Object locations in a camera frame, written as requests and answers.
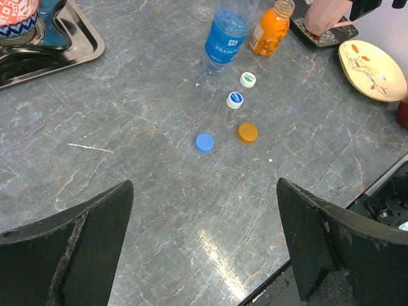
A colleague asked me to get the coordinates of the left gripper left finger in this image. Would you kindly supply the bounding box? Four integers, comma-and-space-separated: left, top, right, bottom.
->
1, 180, 134, 305

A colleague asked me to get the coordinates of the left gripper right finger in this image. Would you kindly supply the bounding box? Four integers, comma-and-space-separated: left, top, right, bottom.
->
277, 178, 407, 305

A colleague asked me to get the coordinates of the orange bottle cap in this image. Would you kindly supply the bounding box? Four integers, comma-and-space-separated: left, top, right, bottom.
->
237, 122, 258, 143

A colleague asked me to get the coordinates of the plain blue bottle cap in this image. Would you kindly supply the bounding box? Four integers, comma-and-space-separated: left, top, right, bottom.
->
194, 133, 215, 153

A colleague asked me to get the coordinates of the blue pocari bottle cap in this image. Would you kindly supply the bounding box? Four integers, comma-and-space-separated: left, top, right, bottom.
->
226, 92, 244, 109

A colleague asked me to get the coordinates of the white green bottle cap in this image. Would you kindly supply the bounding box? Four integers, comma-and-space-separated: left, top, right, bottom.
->
240, 71, 256, 88

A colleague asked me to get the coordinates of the orange juice bottle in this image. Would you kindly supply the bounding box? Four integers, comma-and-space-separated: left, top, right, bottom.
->
249, 0, 295, 57

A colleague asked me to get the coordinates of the clear bottle blue cap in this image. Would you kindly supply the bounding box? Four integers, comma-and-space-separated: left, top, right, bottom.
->
202, 0, 259, 76

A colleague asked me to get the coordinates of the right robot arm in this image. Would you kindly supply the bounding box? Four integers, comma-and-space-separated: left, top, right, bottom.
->
349, 0, 407, 21

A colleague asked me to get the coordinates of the red white bowl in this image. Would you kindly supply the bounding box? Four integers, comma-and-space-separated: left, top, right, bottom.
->
397, 94, 408, 129

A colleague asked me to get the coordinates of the beige bird plate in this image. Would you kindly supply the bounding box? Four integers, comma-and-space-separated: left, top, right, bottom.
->
339, 40, 407, 103

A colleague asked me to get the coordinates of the dark floral square plate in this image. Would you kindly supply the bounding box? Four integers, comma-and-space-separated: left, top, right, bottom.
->
290, 17, 359, 48

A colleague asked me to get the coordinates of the steel tray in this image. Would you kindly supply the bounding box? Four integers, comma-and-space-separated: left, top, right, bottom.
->
1, 1, 105, 88

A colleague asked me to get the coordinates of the pink mug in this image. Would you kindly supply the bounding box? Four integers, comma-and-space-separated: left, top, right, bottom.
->
303, 0, 353, 36

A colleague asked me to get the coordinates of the blue star-shaped dish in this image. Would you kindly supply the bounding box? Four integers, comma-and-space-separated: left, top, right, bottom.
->
1, 1, 72, 62

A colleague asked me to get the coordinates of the red patterned bowl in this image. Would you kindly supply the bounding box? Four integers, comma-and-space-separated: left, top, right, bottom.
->
1, 0, 40, 39

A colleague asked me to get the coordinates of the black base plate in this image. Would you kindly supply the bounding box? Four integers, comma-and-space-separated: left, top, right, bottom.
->
242, 157, 407, 305

